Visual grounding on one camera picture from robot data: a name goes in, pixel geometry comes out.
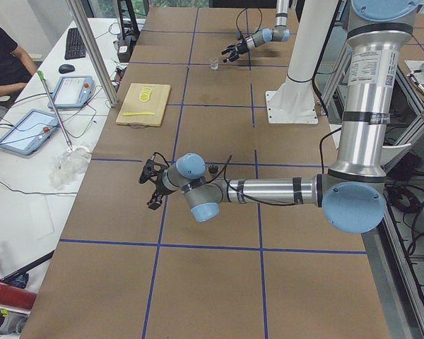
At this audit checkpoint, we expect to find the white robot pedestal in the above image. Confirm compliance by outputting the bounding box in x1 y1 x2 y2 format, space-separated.
266 1 339 124

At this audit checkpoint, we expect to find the white plastic chair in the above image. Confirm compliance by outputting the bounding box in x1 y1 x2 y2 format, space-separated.
380 143 412 172

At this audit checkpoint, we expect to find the black computer mouse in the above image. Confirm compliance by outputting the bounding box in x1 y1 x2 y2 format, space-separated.
58 64 76 74

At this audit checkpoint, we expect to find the yellow plastic knife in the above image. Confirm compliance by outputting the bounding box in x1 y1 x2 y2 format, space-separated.
122 111 155 117

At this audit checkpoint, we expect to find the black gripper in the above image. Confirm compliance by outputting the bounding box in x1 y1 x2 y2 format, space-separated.
146 169 172 210
221 37 252 63

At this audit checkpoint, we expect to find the white paper sheet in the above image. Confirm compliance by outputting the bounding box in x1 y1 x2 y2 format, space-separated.
28 196 54 240

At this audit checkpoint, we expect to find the teach pendant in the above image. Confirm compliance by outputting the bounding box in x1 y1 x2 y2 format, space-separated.
52 76 95 109
0 109 59 156

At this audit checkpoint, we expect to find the bamboo cutting board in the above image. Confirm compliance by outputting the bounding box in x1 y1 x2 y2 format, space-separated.
116 83 171 127

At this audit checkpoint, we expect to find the green tipped metal rod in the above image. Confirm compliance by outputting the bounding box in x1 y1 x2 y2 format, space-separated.
36 71 73 153

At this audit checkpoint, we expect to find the crumpled white tissue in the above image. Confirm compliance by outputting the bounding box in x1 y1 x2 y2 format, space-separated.
49 143 92 189

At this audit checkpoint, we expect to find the near teach pendant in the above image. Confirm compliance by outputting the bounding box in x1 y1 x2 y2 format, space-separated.
0 109 59 156

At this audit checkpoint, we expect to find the seated person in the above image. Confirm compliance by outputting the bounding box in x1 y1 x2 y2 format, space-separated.
0 27 37 97

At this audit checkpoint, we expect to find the red cylinder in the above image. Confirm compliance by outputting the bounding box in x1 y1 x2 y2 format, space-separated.
0 282 37 311

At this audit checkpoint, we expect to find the far teach pendant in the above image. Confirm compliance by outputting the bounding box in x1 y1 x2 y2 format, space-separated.
52 76 95 109

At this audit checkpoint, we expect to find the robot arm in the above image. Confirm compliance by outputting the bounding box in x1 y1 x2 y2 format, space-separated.
221 0 290 63
139 1 421 234

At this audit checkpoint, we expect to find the clear glass cup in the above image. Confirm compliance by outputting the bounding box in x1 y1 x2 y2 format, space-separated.
209 57 219 71

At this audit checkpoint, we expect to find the black keyboard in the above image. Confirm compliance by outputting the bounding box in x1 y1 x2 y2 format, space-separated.
64 28 86 60

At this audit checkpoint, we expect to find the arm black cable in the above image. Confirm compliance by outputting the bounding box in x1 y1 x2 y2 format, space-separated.
151 126 343 208
235 6 264 40

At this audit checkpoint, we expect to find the aluminium frame post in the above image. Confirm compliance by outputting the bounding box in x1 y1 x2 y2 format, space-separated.
66 0 118 107

